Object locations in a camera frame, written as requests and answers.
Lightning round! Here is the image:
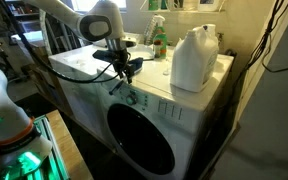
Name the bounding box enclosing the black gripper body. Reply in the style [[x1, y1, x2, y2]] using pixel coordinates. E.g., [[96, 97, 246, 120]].
[[111, 47, 134, 77]]

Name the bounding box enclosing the white dryer machine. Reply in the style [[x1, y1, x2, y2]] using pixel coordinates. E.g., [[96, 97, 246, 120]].
[[48, 32, 142, 152]]

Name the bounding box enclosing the white front-load washing machine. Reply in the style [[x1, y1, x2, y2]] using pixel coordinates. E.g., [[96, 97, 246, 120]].
[[96, 44, 235, 180]]

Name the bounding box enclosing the small plastic bottle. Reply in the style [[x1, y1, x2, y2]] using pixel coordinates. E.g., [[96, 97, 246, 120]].
[[152, 39, 162, 59]]

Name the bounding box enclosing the green spray bottle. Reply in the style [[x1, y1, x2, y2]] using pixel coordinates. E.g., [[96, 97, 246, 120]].
[[151, 14, 169, 60]]

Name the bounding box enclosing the green bottle on shelf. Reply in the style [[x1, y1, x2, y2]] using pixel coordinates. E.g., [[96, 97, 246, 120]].
[[148, 0, 160, 11]]

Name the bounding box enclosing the large white detergent jug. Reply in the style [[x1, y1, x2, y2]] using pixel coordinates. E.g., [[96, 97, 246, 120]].
[[169, 23, 220, 94]]

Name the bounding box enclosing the bright window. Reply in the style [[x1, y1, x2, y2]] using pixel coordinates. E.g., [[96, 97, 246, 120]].
[[70, 0, 128, 13]]

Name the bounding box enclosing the white tubular rack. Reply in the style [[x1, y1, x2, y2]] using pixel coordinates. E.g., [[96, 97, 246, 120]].
[[38, 9, 85, 56]]

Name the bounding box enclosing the wooden table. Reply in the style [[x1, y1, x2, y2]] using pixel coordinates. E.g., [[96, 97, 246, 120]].
[[45, 109, 95, 180]]

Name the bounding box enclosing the white box with label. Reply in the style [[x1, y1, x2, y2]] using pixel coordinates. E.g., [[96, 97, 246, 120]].
[[197, 0, 220, 12]]

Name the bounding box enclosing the cluttered storage shelf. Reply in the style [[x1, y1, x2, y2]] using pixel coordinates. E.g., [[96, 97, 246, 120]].
[[3, 0, 42, 35]]

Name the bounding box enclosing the dark wrist camera box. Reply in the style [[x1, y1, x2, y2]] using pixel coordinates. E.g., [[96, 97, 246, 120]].
[[91, 49, 118, 63]]

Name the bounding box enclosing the silver flexible vent hose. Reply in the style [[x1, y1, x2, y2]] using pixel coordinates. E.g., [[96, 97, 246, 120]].
[[143, 15, 158, 46]]

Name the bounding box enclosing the wall shelf board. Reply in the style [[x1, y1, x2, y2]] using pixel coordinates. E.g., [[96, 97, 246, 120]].
[[139, 8, 226, 15]]

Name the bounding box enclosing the wall water valve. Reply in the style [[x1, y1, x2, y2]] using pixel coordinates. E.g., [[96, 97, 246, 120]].
[[217, 31, 226, 46]]

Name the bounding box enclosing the green-lit robot mount platform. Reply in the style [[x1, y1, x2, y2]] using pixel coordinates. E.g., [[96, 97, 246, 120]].
[[0, 114, 70, 180]]

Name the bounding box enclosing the black wall cable bundle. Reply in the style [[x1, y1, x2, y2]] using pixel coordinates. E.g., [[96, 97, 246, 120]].
[[235, 0, 288, 89]]

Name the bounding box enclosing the black looping wall cable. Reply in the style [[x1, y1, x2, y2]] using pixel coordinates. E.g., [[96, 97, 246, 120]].
[[261, 46, 288, 74]]

